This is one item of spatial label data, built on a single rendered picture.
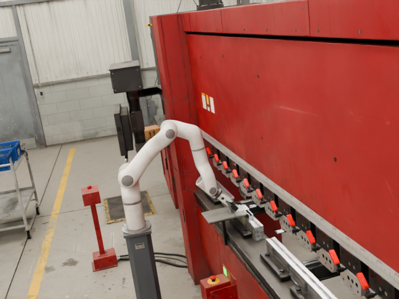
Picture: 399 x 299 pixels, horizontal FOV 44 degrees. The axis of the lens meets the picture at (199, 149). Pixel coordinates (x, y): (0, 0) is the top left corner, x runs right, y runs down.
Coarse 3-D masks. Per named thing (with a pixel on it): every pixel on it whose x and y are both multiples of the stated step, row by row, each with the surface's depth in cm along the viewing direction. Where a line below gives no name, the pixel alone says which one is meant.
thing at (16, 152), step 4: (16, 140) 624; (0, 144) 621; (4, 144) 622; (8, 144) 623; (12, 144) 624; (16, 144) 601; (0, 148) 605; (4, 148) 589; (8, 148) 590; (12, 148) 591; (16, 148) 601; (20, 148) 622; (12, 152) 593; (16, 152) 597; (20, 152) 620; (16, 156) 595; (16, 160) 596
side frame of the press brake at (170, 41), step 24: (168, 24) 373; (168, 48) 377; (168, 72) 382; (168, 96) 385; (192, 96) 391; (192, 120) 395; (192, 168) 405; (216, 168) 411; (192, 192) 410; (192, 216) 415; (264, 216) 433; (192, 240) 420; (192, 264) 426
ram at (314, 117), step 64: (192, 64) 376; (256, 64) 248; (320, 64) 186; (384, 64) 148; (256, 128) 266; (320, 128) 195; (384, 128) 154; (320, 192) 206; (384, 192) 161; (384, 256) 168
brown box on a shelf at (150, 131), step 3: (147, 126) 564; (150, 126) 561; (153, 126) 556; (156, 126) 555; (147, 129) 548; (150, 129) 547; (153, 129) 548; (156, 129) 549; (159, 129) 550; (144, 132) 546; (147, 132) 546; (150, 132) 547; (153, 132) 548; (156, 132) 549; (147, 135) 547; (150, 135) 548; (153, 135) 549; (147, 138) 548; (150, 138) 549
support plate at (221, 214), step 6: (216, 210) 333; (222, 210) 332; (228, 210) 330; (204, 216) 326; (210, 216) 325; (216, 216) 323; (222, 216) 322; (228, 216) 321; (234, 216) 320; (240, 216) 321; (210, 222) 316
